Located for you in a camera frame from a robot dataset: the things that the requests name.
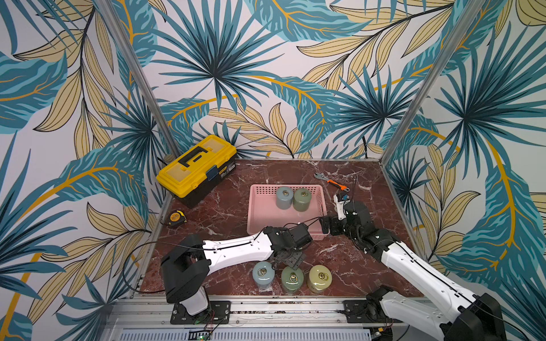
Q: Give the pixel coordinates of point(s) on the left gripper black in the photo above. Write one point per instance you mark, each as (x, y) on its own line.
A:
(296, 261)

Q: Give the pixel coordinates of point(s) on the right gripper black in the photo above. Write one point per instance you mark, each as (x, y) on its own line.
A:
(335, 226)

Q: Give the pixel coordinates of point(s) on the green tea canister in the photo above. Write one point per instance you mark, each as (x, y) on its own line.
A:
(292, 280)
(301, 199)

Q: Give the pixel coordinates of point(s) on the olive tea canister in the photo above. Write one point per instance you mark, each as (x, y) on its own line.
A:
(319, 279)

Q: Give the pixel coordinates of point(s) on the blue-grey tea canister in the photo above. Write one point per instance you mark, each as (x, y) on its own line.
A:
(263, 275)
(284, 197)

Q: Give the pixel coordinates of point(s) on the pink plastic basket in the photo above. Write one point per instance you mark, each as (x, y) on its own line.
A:
(263, 210)

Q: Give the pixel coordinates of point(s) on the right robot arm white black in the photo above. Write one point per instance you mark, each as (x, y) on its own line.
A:
(456, 313)

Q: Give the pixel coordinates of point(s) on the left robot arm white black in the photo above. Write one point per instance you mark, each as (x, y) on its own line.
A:
(186, 267)

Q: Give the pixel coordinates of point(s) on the yellow black tape measure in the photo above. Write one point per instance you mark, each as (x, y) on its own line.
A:
(176, 218)

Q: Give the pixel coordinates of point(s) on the yellow black toolbox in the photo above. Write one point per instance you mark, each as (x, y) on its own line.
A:
(192, 176)

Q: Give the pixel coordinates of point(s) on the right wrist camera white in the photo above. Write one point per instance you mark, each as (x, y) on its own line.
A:
(340, 200)

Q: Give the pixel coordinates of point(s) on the orange handled adjustable wrench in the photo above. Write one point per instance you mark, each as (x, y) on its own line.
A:
(321, 176)

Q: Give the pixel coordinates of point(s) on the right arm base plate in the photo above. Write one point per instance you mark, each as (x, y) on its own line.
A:
(365, 311)

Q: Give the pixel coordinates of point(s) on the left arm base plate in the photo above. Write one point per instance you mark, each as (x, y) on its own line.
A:
(217, 312)

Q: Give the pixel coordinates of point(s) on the aluminium front rail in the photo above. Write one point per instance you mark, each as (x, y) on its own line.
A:
(276, 318)

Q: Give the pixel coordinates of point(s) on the left aluminium corner post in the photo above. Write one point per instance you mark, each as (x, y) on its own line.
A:
(116, 28)

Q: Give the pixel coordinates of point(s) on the aluminium corner post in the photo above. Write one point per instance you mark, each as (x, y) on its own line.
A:
(452, 43)
(116, 28)

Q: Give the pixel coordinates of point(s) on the right aluminium corner post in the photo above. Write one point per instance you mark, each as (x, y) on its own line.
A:
(452, 43)

